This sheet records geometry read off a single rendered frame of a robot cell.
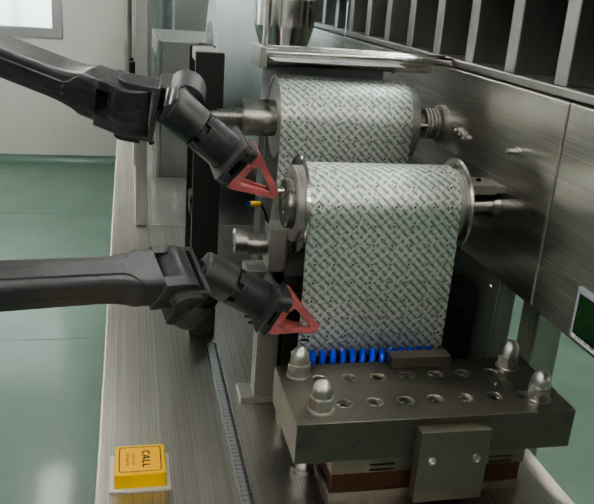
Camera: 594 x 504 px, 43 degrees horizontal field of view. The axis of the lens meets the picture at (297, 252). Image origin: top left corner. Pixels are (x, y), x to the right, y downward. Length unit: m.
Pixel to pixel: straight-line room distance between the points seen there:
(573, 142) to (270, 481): 0.62
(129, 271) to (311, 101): 0.49
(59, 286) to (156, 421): 0.37
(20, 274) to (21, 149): 5.87
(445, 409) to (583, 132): 0.41
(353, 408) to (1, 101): 5.90
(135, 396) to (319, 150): 0.52
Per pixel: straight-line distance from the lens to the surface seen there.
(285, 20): 1.75
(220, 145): 1.06
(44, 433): 2.89
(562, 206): 1.08
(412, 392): 1.09
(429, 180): 1.15
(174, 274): 1.01
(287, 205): 1.10
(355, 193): 1.10
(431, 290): 1.18
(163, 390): 1.31
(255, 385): 1.27
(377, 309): 1.16
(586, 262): 1.04
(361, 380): 1.10
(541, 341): 1.49
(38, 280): 0.93
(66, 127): 6.71
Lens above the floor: 1.56
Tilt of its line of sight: 19 degrees down
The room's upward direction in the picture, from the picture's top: 4 degrees clockwise
